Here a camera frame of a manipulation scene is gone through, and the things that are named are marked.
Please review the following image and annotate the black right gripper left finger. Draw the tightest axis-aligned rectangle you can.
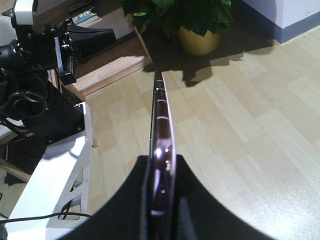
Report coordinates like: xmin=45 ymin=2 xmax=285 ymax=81
xmin=60 ymin=155 xmax=149 ymax=240

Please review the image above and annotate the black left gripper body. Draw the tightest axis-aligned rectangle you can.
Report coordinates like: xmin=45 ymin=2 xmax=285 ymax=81
xmin=42 ymin=19 xmax=116 ymax=85

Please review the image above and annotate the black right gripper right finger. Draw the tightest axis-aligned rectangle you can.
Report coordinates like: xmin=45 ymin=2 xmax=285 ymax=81
xmin=172 ymin=155 xmax=271 ymax=240

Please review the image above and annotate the black smartphone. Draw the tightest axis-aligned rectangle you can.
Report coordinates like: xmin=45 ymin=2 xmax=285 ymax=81
xmin=149 ymin=71 xmax=177 ymax=240

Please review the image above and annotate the stack of books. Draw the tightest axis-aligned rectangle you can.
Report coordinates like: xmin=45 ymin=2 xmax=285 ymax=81
xmin=68 ymin=0 xmax=101 ymax=27

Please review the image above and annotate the wooden low shelf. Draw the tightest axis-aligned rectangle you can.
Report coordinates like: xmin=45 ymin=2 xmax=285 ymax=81
xmin=34 ymin=0 xmax=154 ymax=101

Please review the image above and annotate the green potted plant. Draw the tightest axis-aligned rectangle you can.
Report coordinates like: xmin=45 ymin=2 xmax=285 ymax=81
xmin=122 ymin=0 xmax=233 ymax=56

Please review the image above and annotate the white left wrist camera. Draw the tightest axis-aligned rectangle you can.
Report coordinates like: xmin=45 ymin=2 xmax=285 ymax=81
xmin=11 ymin=0 xmax=38 ymax=26

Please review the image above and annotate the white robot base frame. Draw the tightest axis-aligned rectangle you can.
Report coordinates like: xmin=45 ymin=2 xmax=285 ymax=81
xmin=5 ymin=102 xmax=93 ymax=240

